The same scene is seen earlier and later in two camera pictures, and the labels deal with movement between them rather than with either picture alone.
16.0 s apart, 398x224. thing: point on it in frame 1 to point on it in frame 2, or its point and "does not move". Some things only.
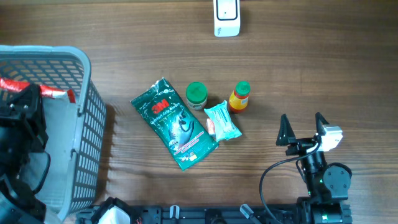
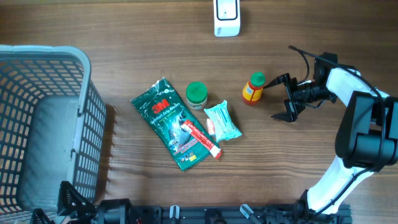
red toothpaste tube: (45, 91) to (201, 140)
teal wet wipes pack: (224, 127) does not move
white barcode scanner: (226, 18) does not move
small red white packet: (211, 126) does not move
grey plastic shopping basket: (75, 130) does not move
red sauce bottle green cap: (238, 100) to (257, 79)
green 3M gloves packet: (172, 127) does not move
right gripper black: (286, 135) to (293, 111)
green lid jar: (196, 95) does not move
